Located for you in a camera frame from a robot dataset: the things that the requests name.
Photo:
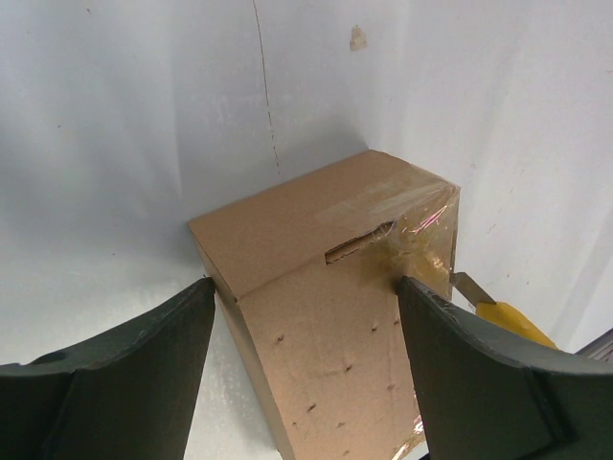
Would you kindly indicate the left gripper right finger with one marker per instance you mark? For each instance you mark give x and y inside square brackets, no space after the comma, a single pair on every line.
[487,393]

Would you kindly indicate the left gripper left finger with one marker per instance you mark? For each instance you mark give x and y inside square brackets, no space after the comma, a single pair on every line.
[126,393]

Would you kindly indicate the yellow utility knife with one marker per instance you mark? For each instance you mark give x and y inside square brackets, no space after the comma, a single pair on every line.
[501,314]

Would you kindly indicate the brown cardboard express box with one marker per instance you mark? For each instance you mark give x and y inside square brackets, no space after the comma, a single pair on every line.
[307,272]

